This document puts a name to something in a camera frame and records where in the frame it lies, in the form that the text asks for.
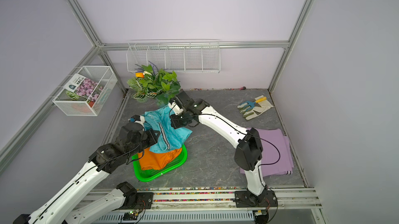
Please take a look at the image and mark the teal pants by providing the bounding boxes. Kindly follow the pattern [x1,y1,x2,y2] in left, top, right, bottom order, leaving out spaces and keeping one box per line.
[143,106,192,154]

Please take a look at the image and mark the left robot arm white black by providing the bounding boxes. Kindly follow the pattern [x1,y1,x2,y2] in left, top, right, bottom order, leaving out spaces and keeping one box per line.
[14,122,161,224]

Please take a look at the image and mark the aluminium rail frame front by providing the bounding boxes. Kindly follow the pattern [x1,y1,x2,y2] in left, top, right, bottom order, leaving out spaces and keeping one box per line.
[76,187,328,224]

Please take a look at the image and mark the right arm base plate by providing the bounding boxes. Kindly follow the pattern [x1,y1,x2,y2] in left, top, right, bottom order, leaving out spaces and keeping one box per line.
[233,189,278,208]

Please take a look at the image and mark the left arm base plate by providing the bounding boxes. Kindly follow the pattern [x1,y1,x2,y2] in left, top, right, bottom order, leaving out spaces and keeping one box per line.
[119,192,154,210]

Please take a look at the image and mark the blue garden fork yellow handle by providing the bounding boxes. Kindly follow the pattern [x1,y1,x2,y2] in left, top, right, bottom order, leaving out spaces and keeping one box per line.
[237,96,267,109]

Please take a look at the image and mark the white wire wall shelf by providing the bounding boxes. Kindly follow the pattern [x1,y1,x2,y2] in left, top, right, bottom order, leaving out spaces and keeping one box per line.
[126,39,221,73]

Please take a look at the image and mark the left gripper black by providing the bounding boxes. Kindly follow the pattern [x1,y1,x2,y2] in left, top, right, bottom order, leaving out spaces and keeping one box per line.
[127,128,161,158]

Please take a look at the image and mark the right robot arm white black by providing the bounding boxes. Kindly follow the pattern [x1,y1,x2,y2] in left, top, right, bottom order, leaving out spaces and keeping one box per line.
[168,90,267,197]

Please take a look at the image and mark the potted green plant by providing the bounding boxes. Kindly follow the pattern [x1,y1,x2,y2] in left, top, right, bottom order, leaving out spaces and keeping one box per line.
[127,62,181,105]

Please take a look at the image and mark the green plastic basket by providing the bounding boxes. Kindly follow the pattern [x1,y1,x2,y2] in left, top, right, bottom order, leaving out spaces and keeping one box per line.
[132,145,188,182]

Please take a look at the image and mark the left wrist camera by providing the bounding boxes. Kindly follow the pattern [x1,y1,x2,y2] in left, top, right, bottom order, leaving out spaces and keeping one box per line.
[129,115,145,125]

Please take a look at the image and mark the white wire side basket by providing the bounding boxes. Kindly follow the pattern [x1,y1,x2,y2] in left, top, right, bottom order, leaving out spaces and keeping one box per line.
[53,66,117,116]

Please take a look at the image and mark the purple flower picture card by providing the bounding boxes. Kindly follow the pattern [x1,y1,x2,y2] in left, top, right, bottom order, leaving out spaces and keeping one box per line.
[63,73,103,103]

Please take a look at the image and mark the purple pants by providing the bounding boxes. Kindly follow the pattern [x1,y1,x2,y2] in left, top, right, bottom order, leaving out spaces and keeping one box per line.
[257,129,295,177]

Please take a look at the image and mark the cream gardening glove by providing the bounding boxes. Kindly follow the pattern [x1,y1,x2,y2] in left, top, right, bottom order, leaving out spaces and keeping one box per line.
[238,95,274,121]

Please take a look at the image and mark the orange pants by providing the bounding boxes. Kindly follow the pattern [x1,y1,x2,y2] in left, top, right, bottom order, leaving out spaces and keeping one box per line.
[139,148,182,171]

